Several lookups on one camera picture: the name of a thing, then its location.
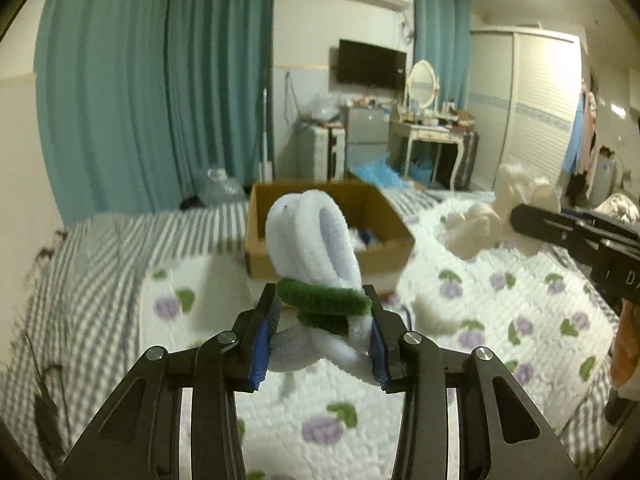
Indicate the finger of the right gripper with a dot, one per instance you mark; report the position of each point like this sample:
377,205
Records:
573,230
604,223

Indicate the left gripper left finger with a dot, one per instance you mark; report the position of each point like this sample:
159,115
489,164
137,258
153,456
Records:
136,433

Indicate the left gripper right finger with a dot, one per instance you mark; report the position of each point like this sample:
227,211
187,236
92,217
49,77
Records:
502,435

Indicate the white fluffy plush toy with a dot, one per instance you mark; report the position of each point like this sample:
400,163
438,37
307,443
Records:
483,225

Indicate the blue white plastic packet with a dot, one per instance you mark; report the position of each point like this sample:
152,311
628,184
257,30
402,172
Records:
367,238

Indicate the white plush bunny toy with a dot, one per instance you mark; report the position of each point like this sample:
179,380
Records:
309,245

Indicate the hanging clothes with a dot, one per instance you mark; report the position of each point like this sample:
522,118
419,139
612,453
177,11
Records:
580,160

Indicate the floral white quilt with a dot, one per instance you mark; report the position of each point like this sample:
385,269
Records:
546,324

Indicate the grey checkered bedsheet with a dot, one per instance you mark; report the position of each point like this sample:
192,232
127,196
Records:
117,285

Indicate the white louvered wardrobe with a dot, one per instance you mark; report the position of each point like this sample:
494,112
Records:
523,90

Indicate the white dressing table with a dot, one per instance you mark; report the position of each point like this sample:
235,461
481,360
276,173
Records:
451,149

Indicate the brown cardboard box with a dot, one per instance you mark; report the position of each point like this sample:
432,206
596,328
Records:
363,206

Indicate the white oval vanity mirror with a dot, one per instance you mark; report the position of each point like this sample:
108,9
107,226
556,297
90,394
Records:
422,85

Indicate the grey mini fridge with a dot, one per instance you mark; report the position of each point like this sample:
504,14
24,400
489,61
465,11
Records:
366,136

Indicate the teal curtain right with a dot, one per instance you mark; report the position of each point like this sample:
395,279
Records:
442,37

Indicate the clear water jug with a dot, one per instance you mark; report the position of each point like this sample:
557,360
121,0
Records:
214,187

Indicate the white suitcase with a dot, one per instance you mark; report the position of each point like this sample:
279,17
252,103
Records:
320,153

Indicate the clear plastic bag pile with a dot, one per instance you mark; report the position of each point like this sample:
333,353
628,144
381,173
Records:
324,109

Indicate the white upright mop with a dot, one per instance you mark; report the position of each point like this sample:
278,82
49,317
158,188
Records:
265,164

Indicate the teal window curtain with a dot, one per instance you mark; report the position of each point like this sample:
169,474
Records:
135,97

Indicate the black wall television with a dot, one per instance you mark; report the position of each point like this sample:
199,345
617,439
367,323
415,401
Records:
370,66

